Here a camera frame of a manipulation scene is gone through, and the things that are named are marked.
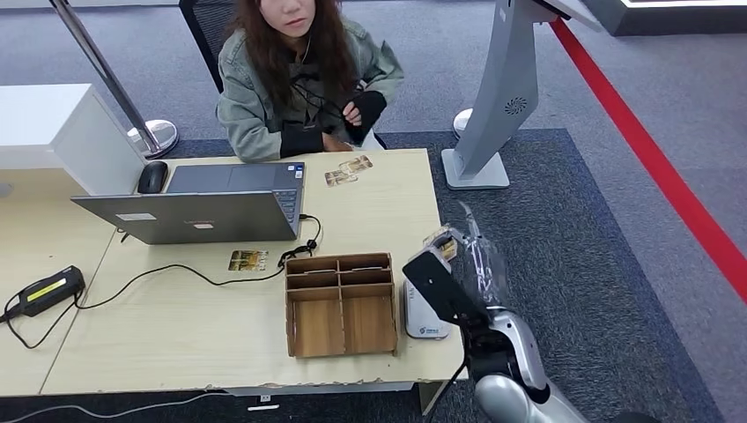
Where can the ID card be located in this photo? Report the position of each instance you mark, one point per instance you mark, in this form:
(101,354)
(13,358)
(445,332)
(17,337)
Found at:
(448,248)

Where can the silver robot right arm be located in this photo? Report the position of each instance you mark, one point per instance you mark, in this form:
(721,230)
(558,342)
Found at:
(513,362)

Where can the wooden card organizer box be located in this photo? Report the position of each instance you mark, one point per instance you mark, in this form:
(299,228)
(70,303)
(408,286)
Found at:
(341,321)

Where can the black office chair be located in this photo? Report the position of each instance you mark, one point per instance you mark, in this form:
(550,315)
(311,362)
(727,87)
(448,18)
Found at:
(207,35)

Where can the person's left hand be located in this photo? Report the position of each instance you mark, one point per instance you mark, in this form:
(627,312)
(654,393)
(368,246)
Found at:
(352,112)

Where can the black computer mouse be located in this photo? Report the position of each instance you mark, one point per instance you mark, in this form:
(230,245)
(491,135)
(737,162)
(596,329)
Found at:
(153,177)

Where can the person's right hand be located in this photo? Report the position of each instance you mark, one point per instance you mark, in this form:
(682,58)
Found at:
(337,145)

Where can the black power adapter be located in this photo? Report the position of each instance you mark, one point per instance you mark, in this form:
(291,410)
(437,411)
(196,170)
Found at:
(49,291)

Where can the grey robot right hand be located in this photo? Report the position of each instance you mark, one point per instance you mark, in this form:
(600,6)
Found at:
(484,274)

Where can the person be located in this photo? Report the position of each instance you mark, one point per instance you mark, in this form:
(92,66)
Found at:
(274,99)

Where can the white cabinet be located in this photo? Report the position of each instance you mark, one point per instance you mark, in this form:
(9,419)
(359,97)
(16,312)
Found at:
(52,128)

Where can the chrome stanchion post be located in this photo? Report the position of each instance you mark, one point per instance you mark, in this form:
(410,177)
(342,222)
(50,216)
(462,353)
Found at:
(111,82)

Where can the grey laptop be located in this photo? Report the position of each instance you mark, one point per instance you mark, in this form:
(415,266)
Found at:
(198,216)

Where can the person's left forearm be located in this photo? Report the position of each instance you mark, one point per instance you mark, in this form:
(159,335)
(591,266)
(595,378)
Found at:
(370,108)

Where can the dark display plinth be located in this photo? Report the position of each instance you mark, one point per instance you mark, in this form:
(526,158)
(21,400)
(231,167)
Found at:
(671,17)

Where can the white card reader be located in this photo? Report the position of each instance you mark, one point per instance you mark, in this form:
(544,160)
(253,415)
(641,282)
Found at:
(423,321)

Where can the grey kiosk stand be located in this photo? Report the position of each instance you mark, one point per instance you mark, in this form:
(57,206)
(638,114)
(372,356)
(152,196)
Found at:
(502,99)

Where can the chrome stanchion base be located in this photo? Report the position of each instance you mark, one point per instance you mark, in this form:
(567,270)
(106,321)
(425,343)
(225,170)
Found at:
(461,124)

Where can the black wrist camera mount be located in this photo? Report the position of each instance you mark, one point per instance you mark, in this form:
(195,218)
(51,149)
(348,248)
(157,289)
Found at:
(435,286)

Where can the scenic picture card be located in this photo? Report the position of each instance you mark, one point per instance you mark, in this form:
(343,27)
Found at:
(357,164)
(248,260)
(340,177)

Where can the person's right forearm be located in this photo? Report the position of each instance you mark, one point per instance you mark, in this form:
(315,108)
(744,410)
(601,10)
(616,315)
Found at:
(300,140)

